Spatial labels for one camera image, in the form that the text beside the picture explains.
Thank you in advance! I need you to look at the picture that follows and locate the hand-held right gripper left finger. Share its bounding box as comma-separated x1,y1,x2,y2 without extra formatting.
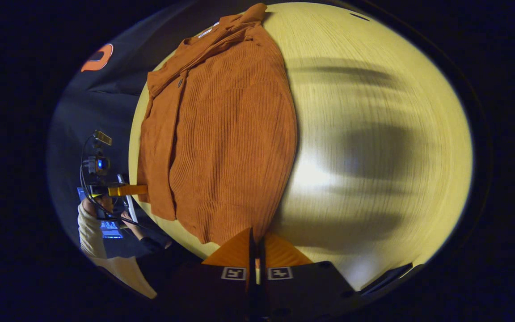
168,227,257,322

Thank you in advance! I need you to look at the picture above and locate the laptop with blue screen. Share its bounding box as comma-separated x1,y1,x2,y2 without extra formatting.
77,188,126,240

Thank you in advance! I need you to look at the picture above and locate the white device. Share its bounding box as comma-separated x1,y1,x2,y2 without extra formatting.
117,174,139,224

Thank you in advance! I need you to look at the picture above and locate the dark curved panel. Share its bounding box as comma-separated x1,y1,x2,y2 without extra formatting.
360,263,423,296

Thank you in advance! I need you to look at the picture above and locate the orange ribbed jacket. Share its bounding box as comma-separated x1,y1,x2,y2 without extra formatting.
137,2,298,246

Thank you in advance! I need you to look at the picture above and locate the black cable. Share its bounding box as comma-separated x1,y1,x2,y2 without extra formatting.
80,134,151,231

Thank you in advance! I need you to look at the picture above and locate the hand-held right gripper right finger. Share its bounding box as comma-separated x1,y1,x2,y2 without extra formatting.
257,233,360,322

